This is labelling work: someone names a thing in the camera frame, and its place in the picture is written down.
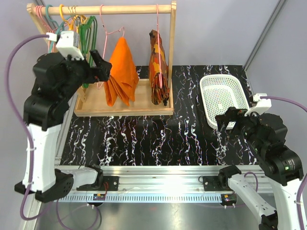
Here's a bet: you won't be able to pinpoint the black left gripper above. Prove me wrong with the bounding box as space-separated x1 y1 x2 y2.
59 48 112 100

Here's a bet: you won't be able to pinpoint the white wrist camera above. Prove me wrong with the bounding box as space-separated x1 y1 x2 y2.
46 31 84 60
245 93 272 116

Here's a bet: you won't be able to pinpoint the wooden clothes rack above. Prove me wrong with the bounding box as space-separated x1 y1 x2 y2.
27 1 177 117

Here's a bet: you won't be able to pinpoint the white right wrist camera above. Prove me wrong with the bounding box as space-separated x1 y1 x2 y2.
245 93 272 116

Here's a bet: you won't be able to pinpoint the yellow plastic hanger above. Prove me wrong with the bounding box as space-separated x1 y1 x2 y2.
59 4 87 32

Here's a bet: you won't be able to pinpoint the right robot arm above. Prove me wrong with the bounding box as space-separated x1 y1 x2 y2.
98 66 304 188

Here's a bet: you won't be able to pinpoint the pink empty hanger left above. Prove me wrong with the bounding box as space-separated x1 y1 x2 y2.
35 5 58 53

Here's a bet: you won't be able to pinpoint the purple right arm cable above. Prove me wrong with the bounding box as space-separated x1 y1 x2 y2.
244 95 307 221

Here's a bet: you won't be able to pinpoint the teal plastic hanger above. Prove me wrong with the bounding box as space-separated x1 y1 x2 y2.
45 4 70 53

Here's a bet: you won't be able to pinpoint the green plastic hanger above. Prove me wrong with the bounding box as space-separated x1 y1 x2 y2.
78 15 98 89

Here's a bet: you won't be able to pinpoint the orange trousers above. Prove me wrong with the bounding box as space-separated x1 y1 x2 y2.
104 37 139 106

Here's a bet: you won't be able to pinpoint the pink wire hanger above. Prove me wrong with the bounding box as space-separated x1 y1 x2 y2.
96 4 126 90
156 4 163 89

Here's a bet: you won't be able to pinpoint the camouflage patterned trousers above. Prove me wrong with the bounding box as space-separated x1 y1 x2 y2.
148 30 170 106

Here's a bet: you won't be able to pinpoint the aluminium mounting rail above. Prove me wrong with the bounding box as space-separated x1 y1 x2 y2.
53 95 272 203

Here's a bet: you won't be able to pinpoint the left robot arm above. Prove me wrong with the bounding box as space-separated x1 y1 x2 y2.
14 49 112 203

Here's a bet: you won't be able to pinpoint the white perforated plastic basket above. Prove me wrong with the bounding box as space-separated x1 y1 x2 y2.
200 74 249 130

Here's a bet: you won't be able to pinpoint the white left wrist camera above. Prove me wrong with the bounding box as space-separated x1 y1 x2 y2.
46 31 84 60

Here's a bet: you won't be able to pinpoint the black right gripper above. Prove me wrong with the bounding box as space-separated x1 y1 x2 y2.
215 106 266 153

